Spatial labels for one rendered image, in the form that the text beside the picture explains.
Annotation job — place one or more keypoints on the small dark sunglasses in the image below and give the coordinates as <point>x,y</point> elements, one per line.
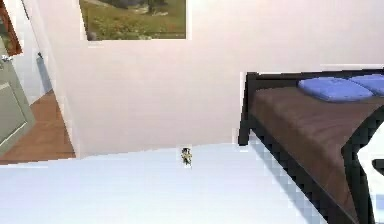
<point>186,156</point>

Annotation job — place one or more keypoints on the landscape framed picture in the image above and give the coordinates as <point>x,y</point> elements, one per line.
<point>136,20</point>

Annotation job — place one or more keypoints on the dark bed with brown cover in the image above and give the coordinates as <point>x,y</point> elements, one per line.
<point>300,133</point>

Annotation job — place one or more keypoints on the blue pillow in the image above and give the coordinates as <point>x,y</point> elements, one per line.
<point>371,82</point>
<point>333,89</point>

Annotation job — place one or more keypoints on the grey-green room door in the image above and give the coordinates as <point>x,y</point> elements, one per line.
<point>10,110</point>

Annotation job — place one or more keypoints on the brown framed picture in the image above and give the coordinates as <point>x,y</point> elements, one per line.
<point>7,33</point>

